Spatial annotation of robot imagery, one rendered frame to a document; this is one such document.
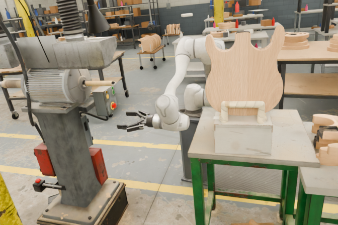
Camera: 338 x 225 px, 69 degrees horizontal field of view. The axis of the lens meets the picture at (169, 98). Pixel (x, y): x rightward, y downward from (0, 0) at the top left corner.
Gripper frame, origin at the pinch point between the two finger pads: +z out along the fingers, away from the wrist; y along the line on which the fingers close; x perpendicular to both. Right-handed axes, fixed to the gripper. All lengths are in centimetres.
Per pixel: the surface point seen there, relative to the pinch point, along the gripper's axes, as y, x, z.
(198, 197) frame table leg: -21, -37, -47
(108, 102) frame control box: 26.9, -4.8, 25.9
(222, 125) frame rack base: -13, 9, -61
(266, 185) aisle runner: 57, -113, -92
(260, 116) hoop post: -11, 13, -79
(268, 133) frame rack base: -13, 5, -83
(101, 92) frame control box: 25.4, 5.2, 27.9
